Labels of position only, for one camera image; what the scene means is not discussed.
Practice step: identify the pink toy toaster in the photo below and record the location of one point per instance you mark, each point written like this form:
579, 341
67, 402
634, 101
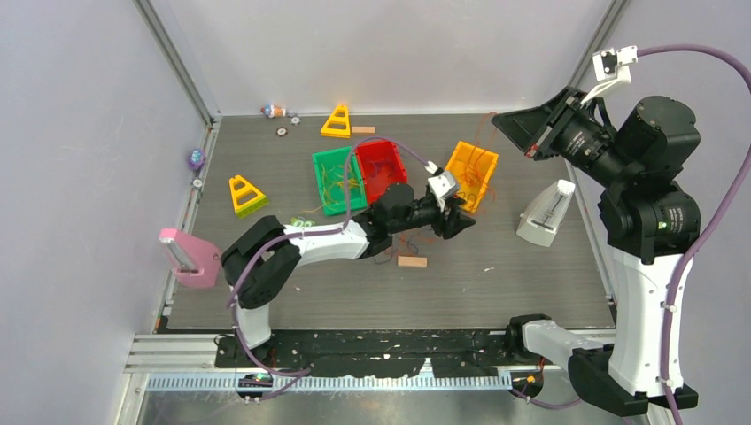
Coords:
195, 261

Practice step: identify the yellow triangular toy block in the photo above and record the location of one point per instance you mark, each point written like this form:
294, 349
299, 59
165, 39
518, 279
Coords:
245, 197

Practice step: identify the orange plastic bin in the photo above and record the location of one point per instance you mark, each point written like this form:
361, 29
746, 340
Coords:
473, 167

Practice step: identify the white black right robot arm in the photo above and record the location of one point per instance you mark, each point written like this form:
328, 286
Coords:
650, 223

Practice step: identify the red plastic bin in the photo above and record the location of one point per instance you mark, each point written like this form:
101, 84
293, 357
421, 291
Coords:
380, 166

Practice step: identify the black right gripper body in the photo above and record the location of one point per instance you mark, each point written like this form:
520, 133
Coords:
568, 129

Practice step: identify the small clown figurine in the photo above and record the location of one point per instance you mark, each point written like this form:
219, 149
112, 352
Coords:
273, 111

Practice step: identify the white toy toaster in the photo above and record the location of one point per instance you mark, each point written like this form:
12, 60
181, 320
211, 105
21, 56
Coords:
540, 222

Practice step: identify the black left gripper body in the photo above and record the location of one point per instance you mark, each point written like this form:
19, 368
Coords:
423, 213

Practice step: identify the green monster toy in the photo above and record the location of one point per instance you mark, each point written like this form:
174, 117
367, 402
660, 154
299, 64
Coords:
302, 222

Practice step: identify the small wooden block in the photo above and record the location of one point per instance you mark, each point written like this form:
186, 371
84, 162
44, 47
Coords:
412, 262
363, 130

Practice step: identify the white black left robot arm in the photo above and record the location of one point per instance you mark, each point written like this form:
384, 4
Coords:
259, 263

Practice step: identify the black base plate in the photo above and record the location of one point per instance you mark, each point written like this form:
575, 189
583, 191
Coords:
382, 353

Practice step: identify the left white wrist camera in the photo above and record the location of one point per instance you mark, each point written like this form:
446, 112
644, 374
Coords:
442, 184

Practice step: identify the green plastic bin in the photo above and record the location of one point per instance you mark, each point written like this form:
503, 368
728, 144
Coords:
330, 177

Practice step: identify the purple egg toy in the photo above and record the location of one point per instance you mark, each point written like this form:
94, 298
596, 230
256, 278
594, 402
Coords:
196, 159

